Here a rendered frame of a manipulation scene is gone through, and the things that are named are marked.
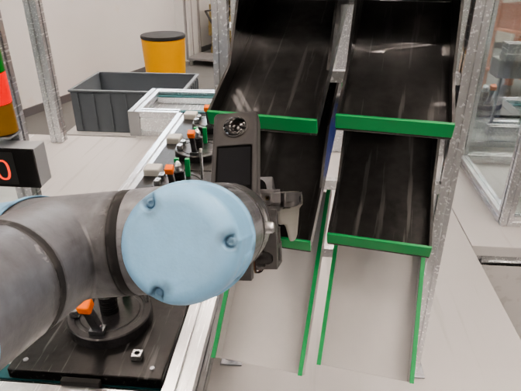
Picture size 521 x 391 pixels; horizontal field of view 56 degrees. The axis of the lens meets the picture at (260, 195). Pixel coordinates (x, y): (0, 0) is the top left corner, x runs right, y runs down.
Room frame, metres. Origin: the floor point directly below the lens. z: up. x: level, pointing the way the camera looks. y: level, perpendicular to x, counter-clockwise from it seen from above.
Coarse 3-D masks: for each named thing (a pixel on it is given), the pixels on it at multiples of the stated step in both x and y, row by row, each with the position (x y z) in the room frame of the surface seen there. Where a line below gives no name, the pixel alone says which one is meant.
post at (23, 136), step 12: (0, 12) 0.83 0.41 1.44; (0, 24) 0.83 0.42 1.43; (0, 36) 0.82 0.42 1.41; (0, 48) 0.81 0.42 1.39; (12, 72) 0.83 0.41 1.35; (12, 84) 0.82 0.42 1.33; (12, 96) 0.82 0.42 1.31; (24, 120) 0.83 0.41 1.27; (24, 132) 0.83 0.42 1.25; (24, 192) 0.81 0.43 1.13; (36, 192) 0.82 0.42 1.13
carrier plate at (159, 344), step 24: (168, 312) 0.68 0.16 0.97; (48, 336) 0.62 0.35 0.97; (144, 336) 0.62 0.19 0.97; (168, 336) 0.62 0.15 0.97; (24, 360) 0.56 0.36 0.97; (48, 360) 0.56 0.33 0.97; (72, 360) 0.56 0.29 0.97; (96, 360) 0.56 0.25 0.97; (120, 360) 0.56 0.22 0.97; (144, 360) 0.56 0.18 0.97; (168, 360) 0.57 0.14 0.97; (120, 384) 0.53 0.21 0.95; (144, 384) 0.53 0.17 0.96
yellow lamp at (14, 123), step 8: (8, 104) 0.78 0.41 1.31; (0, 112) 0.77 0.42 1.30; (8, 112) 0.78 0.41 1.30; (0, 120) 0.77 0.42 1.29; (8, 120) 0.78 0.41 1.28; (16, 120) 0.80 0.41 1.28; (0, 128) 0.77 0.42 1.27; (8, 128) 0.77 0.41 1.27; (16, 128) 0.79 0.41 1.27; (0, 136) 0.77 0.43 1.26
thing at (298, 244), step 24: (336, 96) 0.71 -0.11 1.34; (264, 144) 0.72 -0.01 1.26; (288, 144) 0.71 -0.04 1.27; (312, 144) 0.71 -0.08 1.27; (264, 168) 0.67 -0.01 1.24; (288, 168) 0.67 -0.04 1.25; (312, 168) 0.66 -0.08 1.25; (312, 192) 0.62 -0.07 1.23; (312, 216) 0.59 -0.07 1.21; (288, 240) 0.54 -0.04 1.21; (312, 240) 0.55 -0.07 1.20
